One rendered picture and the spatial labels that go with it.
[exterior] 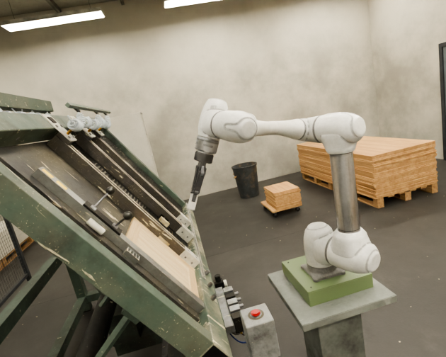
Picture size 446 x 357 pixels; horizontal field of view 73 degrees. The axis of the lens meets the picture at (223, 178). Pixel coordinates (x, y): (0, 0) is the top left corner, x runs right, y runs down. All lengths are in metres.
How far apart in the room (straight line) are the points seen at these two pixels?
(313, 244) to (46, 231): 1.20
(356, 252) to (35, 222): 1.29
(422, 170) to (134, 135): 4.51
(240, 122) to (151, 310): 0.76
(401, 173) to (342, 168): 3.59
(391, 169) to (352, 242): 3.42
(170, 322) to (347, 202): 0.91
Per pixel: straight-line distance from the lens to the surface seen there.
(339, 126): 1.38
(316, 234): 1.65
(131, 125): 5.45
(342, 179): 1.46
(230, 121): 1.02
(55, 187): 1.40
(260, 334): 1.39
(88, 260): 1.18
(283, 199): 4.82
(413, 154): 5.09
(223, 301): 1.86
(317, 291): 1.68
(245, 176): 5.97
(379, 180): 4.79
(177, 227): 2.28
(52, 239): 1.18
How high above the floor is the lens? 1.78
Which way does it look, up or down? 12 degrees down
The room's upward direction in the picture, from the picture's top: 12 degrees counter-clockwise
